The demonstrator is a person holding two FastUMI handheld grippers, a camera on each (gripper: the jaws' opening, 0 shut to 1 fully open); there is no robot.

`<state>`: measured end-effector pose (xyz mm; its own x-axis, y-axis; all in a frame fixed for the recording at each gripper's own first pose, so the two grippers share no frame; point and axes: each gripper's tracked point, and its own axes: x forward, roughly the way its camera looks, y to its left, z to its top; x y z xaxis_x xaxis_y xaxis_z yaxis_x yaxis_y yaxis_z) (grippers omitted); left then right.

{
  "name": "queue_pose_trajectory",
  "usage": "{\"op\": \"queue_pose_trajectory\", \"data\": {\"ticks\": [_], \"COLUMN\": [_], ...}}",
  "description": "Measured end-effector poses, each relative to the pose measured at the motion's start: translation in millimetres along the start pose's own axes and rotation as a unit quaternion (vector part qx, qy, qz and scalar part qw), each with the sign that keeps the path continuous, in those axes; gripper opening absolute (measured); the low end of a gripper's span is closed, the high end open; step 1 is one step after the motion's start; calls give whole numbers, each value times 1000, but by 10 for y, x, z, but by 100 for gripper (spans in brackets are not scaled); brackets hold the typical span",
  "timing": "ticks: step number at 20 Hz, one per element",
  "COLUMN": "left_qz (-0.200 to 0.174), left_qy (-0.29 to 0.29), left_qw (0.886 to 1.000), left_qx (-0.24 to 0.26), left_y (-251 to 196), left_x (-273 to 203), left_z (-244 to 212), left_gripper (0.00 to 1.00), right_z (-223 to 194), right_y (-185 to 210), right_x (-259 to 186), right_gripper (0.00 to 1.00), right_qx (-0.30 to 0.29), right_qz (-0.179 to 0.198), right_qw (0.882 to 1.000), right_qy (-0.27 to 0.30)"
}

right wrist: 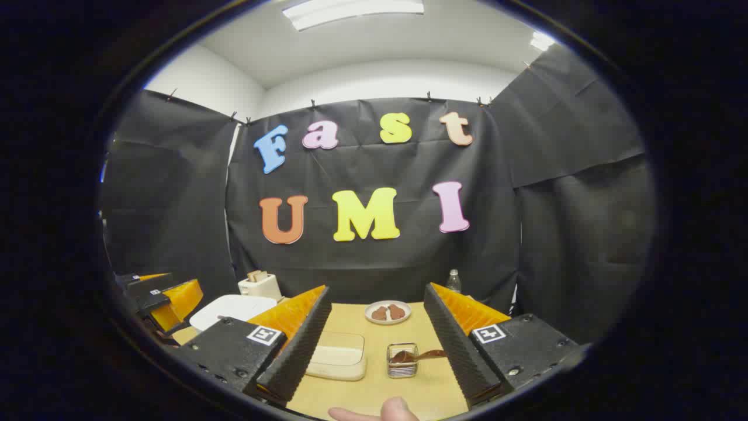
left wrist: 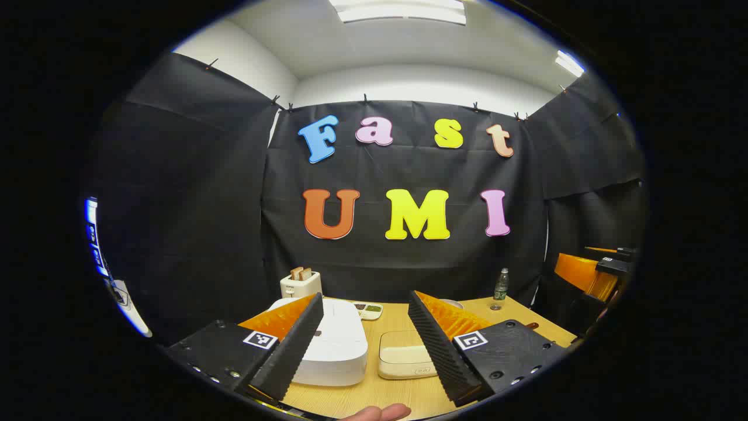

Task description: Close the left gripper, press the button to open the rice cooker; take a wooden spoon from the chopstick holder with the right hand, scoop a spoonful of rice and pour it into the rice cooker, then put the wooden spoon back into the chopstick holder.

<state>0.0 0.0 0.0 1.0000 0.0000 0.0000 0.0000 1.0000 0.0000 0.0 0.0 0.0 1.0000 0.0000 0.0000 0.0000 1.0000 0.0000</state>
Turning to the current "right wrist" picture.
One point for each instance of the brown wooden spoon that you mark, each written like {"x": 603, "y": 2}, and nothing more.
{"x": 423, "y": 354}

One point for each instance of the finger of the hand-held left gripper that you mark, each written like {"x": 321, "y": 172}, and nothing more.
{"x": 146, "y": 283}
{"x": 181, "y": 301}

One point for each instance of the white round plate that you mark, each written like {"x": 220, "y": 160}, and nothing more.
{"x": 387, "y": 320}

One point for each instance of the brown meat piece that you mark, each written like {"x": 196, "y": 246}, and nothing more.
{"x": 379, "y": 314}
{"x": 397, "y": 312}

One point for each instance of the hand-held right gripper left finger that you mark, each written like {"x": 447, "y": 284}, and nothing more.
{"x": 301, "y": 345}

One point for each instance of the black backdrop cloth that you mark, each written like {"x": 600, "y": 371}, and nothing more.
{"x": 380, "y": 269}

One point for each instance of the clear plastic water bottle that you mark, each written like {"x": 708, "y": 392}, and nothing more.
{"x": 454, "y": 283}

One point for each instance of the clear plastic rice container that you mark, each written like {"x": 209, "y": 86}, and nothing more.
{"x": 339, "y": 356}

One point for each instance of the brown toast slice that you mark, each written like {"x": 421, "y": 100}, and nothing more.
{"x": 257, "y": 276}

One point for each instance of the white toaster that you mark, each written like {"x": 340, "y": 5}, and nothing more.
{"x": 260, "y": 287}

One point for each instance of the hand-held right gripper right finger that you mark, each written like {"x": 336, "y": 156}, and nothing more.
{"x": 453, "y": 345}

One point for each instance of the white rice cooker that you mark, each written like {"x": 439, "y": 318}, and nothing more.
{"x": 234, "y": 310}

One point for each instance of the small ceiling light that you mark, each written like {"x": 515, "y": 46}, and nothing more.
{"x": 541, "y": 41}

